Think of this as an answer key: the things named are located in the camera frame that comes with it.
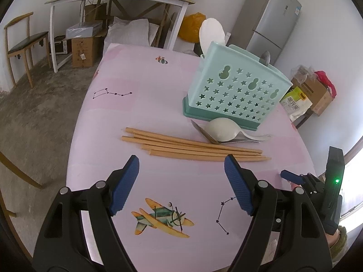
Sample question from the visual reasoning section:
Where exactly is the teal plastic utensil holder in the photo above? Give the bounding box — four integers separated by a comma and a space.
182, 41, 293, 131

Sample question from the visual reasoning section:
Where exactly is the curved wooden chair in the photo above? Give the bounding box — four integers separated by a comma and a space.
0, 150, 43, 219

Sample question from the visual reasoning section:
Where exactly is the clear plastic bag in box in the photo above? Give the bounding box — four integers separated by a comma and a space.
291, 65, 316, 81

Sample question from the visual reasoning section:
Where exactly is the cardboard box under desk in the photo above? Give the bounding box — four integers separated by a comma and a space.
71, 32, 107, 68

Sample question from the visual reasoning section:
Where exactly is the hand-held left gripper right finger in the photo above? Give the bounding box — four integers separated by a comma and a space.
224, 154, 334, 272

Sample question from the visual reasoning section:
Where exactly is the yellow plastic bag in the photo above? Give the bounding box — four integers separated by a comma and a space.
178, 13, 206, 43

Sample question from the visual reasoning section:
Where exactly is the person's right forearm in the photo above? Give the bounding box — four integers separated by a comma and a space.
326, 225, 349, 264

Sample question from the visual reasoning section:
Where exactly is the silver refrigerator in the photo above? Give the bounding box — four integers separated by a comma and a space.
231, 0, 302, 64

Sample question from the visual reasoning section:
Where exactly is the dark wooden stool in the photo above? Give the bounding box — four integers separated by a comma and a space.
292, 109, 314, 129

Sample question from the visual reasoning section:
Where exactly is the white rice paddle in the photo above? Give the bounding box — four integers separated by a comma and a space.
199, 17, 227, 58

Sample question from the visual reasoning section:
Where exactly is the white and yellow rice bag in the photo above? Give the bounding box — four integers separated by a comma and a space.
280, 86, 311, 122

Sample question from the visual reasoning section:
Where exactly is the white woven sack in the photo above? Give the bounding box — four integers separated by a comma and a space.
105, 17, 159, 47

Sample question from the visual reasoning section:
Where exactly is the white microwave oven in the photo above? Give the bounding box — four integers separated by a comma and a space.
49, 35, 71, 56

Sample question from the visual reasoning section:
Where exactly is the white ladle spoon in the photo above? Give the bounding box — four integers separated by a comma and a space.
205, 117, 265, 143

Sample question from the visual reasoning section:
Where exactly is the large cardboard box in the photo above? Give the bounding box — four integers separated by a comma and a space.
291, 74, 334, 117

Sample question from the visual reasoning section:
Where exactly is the red plastic bag in box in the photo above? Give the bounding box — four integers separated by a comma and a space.
315, 70, 337, 98

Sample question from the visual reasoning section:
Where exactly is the wooden chair with dark seat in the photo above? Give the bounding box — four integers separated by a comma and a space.
3, 12, 53, 89

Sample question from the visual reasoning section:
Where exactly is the grey flat box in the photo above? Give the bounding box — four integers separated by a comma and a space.
66, 21, 103, 39

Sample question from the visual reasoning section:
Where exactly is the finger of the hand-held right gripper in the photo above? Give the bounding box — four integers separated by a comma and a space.
280, 169, 326, 202

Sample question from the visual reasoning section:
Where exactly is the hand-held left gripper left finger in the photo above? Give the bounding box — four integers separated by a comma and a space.
32, 155, 140, 272

